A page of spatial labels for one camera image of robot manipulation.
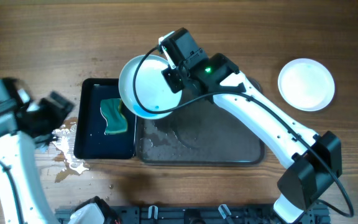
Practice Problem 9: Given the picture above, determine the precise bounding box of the black left camera cable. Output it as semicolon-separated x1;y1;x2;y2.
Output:
0;152;26;224

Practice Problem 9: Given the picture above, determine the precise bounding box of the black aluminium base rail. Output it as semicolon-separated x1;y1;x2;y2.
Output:
55;204;331;224

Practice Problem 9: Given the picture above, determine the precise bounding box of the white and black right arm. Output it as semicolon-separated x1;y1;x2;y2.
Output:
158;28;342;223

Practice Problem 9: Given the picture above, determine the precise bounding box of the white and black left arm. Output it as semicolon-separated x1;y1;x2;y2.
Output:
0;78;74;223

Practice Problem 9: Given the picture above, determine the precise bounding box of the black right camera cable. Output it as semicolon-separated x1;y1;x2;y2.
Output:
131;45;354;218

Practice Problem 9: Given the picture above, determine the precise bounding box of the black camera cable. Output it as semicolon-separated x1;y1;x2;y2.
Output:
0;152;26;224
131;45;354;218

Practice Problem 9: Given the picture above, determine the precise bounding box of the white plate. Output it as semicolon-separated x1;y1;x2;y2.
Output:
119;55;182;119
277;58;336;112

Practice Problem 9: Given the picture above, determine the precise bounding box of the large brown serving tray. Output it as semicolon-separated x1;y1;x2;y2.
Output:
136;100;265;167

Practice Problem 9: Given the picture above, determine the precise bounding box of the green and yellow sponge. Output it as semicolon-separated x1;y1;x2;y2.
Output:
100;98;128;135

